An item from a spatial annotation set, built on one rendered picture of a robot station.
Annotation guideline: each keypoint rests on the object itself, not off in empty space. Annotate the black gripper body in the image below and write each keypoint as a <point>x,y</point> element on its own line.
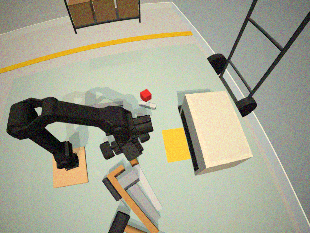
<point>108,150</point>

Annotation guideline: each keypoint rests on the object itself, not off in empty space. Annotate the red cube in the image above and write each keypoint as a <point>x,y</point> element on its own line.
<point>145,95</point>

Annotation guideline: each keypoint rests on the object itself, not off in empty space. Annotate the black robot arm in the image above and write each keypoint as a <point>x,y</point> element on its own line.
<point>24,123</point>

